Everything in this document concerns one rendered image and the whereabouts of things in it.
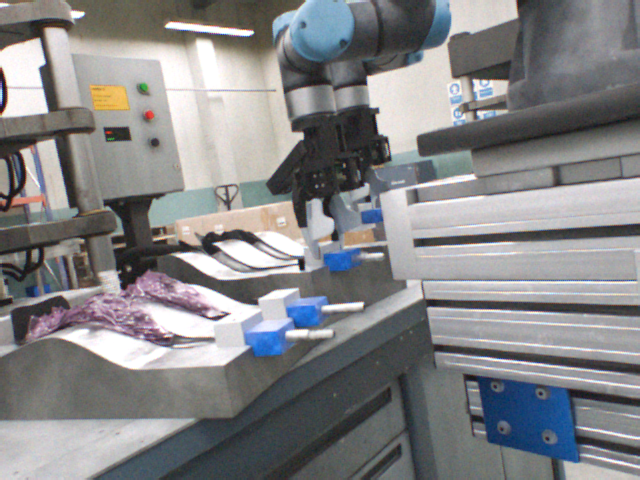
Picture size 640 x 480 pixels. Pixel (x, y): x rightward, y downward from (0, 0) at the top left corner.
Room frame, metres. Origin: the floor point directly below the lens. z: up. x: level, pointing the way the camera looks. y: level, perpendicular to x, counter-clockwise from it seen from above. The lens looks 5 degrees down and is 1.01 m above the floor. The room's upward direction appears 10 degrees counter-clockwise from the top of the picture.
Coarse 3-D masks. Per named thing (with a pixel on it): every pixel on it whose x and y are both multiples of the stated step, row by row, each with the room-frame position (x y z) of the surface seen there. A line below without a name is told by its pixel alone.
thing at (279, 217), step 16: (256, 208) 4.82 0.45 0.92; (272, 208) 4.85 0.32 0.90; (288, 208) 5.01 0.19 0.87; (176, 224) 5.52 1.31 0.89; (192, 224) 5.36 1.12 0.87; (208, 224) 5.21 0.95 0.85; (224, 224) 5.08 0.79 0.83; (240, 224) 4.96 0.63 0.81; (256, 224) 4.83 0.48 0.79; (272, 224) 4.83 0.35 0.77; (288, 224) 4.99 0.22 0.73; (192, 240) 5.39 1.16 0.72; (304, 240) 5.11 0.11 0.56
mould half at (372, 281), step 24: (240, 240) 1.15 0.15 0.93; (264, 240) 1.17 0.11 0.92; (288, 240) 1.19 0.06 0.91; (168, 264) 1.05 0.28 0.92; (192, 264) 1.00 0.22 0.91; (216, 264) 1.02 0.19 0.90; (264, 264) 1.05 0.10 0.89; (384, 264) 0.98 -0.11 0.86; (216, 288) 0.97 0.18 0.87; (240, 288) 0.93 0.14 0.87; (264, 288) 0.89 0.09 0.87; (288, 288) 0.86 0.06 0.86; (312, 288) 0.83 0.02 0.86; (336, 288) 0.87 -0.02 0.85; (360, 288) 0.92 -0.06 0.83; (384, 288) 0.97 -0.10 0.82
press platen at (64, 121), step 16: (64, 112) 1.36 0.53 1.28; (80, 112) 1.38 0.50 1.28; (0, 128) 1.32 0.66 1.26; (16, 128) 1.34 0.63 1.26; (32, 128) 1.35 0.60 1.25; (48, 128) 1.35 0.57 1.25; (64, 128) 1.36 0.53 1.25; (80, 128) 1.38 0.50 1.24; (96, 128) 1.43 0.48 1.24; (0, 192) 1.88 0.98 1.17; (16, 192) 1.81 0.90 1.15; (0, 208) 1.89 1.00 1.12
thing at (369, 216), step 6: (360, 204) 1.21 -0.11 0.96; (366, 204) 1.19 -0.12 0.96; (360, 210) 1.18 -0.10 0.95; (366, 210) 1.17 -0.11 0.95; (372, 210) 1.16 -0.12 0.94; (378, 210) 1.15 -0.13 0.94; (366, 216) 1.17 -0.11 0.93; (372, 216) 1.16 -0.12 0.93; (378, 216) 1.15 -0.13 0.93; (366, 222) 1.17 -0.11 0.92; (372, 222) 1.16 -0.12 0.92; (354, 228) 1.18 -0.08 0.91; (360, 228) 1.17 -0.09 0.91; (366, 228) 1.18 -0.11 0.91
